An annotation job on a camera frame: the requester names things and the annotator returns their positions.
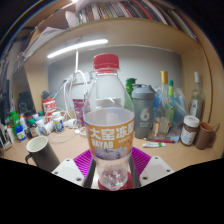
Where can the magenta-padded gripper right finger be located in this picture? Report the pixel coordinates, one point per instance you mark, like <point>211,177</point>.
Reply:
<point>156,169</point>

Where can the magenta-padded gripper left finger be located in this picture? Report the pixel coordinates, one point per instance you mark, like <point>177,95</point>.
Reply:
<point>68,170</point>

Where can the white and green tube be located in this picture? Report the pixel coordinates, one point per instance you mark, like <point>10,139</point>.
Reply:
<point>153,144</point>

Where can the black mug, white inside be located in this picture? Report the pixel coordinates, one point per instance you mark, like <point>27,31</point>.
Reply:
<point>41,153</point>

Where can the yellow-capped clear bottle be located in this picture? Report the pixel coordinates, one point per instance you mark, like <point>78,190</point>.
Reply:
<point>162,123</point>

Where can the white pill bottle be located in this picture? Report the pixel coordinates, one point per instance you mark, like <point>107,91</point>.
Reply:
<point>48,128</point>

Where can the white charger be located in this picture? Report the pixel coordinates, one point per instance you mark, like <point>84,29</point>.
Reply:
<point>70,123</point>

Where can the white jar, blue label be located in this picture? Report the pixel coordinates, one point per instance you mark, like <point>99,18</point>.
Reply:
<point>58,124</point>

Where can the brown jar, white lid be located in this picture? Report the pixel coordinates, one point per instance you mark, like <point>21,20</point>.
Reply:
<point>189,131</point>

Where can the brown bottle, green cap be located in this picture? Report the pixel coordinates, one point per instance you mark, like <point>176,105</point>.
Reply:
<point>33,129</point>

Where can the grey shaker bottle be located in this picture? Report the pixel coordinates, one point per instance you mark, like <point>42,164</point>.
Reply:
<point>144,113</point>

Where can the brown mug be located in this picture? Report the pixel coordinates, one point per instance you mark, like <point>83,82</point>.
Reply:
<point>204,135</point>

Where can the magenta pouch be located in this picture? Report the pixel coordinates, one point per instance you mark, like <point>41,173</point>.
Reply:
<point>79,111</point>

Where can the blue and white small bottle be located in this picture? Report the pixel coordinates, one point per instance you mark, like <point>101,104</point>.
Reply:
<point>20,134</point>

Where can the red and white canister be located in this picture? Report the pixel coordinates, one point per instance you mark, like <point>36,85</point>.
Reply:
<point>49,108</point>

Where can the bluish clear plastic bag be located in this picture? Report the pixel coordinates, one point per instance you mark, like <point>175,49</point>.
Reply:
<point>181,106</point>

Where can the green canister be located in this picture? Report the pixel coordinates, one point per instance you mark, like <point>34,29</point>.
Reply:
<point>14,119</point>

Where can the green-capped bottle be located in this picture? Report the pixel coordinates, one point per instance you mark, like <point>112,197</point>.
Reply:
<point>171,91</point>

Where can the tall clear glass bottle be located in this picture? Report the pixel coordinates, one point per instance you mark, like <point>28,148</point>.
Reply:
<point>196,100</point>

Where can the black box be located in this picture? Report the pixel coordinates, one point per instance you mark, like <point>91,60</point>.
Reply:
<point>25,101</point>

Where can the green glass bottle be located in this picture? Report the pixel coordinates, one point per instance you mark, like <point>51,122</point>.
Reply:
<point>130,85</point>

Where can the white power strip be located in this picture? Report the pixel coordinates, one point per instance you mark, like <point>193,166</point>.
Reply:
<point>78,77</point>

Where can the white light bar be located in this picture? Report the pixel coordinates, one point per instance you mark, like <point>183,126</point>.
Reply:
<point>78,47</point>

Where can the wooden shelf unit with books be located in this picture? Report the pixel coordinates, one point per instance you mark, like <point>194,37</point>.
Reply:
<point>133,30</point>

